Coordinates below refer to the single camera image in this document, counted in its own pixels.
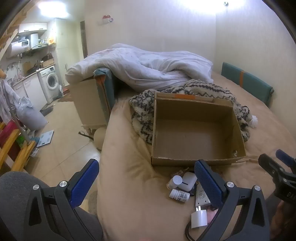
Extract brown door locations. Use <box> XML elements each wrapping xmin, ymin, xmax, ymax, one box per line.
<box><xmin>80</xmin><ymin>20</ymin><xmax>88</xmax><ymax>59</ymax></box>

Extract white remote control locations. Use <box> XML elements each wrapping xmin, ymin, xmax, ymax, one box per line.
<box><xmin>195</xmin><ymin>181</ymin><xmax>211</xmax><ymax>210</ymax></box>

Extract yellow wooden rack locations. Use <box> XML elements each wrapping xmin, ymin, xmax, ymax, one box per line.
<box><xmin>0</xmin><ymin>120</ymin><xmax>37</xmax><ymax>172</ymax></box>

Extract person's right hand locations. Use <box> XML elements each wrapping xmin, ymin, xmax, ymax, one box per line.
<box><xmin>270</xmin><ymin>202</ymin><xmax>296</xmax><ymax>241</ymax></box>

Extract white upright boiler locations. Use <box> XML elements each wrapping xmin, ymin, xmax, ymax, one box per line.
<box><xmin>30</xmin><ymin>33</ymin><xmax>40</xmax><ymax>49</ymax></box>

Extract white earbuds case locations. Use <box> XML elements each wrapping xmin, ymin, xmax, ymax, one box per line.
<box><xmin>181</xmin><ymin>172</ymin><xmax>198</xmax><ymax>192</ymax></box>

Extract metal pole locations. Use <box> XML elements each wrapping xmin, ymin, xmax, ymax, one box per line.
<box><xmin>9</xmin><ymin>107</ymin><xmax>31</xmax><ymax>146</ymax></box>

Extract cardboard box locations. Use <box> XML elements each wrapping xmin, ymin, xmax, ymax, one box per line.
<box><xmin>40</xmin><ymin>57</ymin><xmax>55</xmax><ymax>69</ymax></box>
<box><xmin>151</xmin><ymin>90</ymin><xmax>247</xmax><ymax>166</ymax></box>

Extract white water heater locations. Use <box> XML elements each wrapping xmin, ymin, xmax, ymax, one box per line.
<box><xmin>6</xmin><ymin>38</ymin><xmax>31</xmax><ymax>58</ymax></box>

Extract hanging clothes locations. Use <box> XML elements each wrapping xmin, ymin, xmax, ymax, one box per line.
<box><xmin>0</xmin><ymin>80</ymin><xmax>21</xmax><ymax>123</ymax></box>

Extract cardboard box on washing machine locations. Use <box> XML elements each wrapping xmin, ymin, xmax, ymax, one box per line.
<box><xmin>40</xmin><ymin>57</ymin><xmax>55</xmax><ymax>69</ymax></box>

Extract teal cushion with orange edge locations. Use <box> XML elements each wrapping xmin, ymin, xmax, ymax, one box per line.
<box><xmin>94</xmin><ymin>67</ymin><xmax>117</xmax><ymax>121</ymax></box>

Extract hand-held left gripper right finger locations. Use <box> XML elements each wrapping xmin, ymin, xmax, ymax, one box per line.
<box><xmin>194</xmin><ymin>159</ymin><xmax>271</xmax><ymax>241</ymax></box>

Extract grey stuffed bag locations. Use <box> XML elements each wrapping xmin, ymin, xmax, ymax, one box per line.
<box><xmin>16</xmin><ymin>97</ymin><xmax>48</xmax><ymax>130</ymax></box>

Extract white kitchen base cabinet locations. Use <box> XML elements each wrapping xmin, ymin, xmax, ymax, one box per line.
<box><xmin>13</xmin><ymin>74</ymin><xmax>48</xmax><ymax>112</ymax></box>

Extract cream wooden cabinet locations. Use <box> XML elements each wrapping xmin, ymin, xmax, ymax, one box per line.
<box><xmin>66</xmin><ymin>74</ymin><xmax>110</xmax><ymax>133</ymax></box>

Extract bathroom scale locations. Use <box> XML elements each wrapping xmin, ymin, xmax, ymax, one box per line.
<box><xmin>36</xmin><ymin>130</ymin><xmax>54</xmax><ymax>147</ymax></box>

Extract white duvet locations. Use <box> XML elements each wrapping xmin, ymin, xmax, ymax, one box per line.
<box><xmin>65</xmin><ymin>43</ymin><xmax>213</xmax><ymax>91</ymax></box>

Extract white washing machine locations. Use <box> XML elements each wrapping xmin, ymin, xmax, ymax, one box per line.
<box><xmin>37</xmin><ymin>65</ymin><xmax>61</xmax><ymax>104</ymax></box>

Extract white charger plug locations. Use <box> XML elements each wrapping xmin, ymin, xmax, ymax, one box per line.
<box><xmin>191</xmin><ymin>206</ymin><xmax>210</xmax><ymax>230</ymax></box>

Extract teal cushion with orange stripe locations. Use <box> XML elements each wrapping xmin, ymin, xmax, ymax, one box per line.
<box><xmin>221</xmin><ymin>62</ymin><xmax>274</xmax><ymax>107</ymax></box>

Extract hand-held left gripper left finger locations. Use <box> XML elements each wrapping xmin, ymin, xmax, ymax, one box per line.
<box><xmin>23</xmin><ymin>159</ymin><xmax>103</xmax><ymax>241</ymax></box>

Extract black floor item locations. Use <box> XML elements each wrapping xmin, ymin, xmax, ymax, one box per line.
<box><xmin>40</xmin><ymin>105</ymin><xmax>55</xmax><ymax>116</ymax></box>

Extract black and cream patterned blanket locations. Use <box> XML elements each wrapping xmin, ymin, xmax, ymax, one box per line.
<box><xmin>129</xmin><ymin>79</ymin><xmax>258</xmax><ymax>144</ymax></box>

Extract wooden staircase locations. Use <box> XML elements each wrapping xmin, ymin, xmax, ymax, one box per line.
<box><xmin>0</xmin><ymin>5</ymin><xmax>30</xmax><ymax>61</ymax></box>

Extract black cable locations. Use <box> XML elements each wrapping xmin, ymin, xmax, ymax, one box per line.
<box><xmin>185</xmin><ymin>222</ymin><xmax>201</xmax><ymax>241</ymax></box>

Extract beige round cushion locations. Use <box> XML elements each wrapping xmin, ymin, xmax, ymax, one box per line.
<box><xmin>93</xmin><ymin>127</ymin><xmax>107</xmax><ymax>151</ymax></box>

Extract white wall cabinets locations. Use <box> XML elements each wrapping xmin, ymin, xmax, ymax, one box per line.
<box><xmin>18</xmin><ymin>22</ymin><xmax>48</xmax><ymax>34</ymax></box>

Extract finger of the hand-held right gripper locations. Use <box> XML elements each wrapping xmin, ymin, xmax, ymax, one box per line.
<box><xmin>276</xmin><ymin>149</ymin><xmax>296</xmax><ymax>173</ymax></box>
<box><xmin>258</xmin><ymin>153</ymin><xmax>290</xmax><ymax>186</ymax></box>

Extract white pill bottle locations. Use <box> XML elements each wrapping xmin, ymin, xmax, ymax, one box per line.
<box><xmin>167</xmin><ymin>175</ymin><xmax>184</xmax><ymax>189</ymax></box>
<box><xmin>169</xmin><ymin>189</ymin><xmax>190</xmax><ymax>203</ymax></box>

